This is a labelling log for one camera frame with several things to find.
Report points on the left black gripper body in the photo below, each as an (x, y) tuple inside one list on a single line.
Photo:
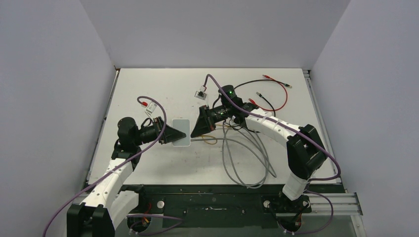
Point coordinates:
[(149, 134)]

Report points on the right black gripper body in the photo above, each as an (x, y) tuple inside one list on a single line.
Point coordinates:
[(219, 113)]

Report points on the grey network switch box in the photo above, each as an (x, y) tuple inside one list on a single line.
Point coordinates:
[(182, 125)]

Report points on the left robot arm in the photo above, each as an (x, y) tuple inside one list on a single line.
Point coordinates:
[(96, 222)]

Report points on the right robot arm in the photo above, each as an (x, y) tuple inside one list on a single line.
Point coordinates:
[(303, 144)]

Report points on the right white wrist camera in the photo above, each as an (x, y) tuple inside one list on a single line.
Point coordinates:
[(201, 93)]

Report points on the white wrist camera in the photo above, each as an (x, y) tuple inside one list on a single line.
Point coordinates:
[(201, 93), (149, 107)]

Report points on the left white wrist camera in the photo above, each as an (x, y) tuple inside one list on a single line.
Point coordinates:
[(149, 107)]

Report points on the aluminium left side rail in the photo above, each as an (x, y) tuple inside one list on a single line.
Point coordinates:
[(103, 121)]

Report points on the aluminium rail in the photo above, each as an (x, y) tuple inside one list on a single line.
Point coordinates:
[(319, 116), (343, 204), (103, 121)]

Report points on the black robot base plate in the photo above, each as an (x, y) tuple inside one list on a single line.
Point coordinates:
[(168, 206)]

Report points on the aluminium right side rail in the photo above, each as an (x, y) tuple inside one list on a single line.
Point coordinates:
[(319, 116)]

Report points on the aluminium front rail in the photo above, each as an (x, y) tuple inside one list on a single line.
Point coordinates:
[(343, 204)]

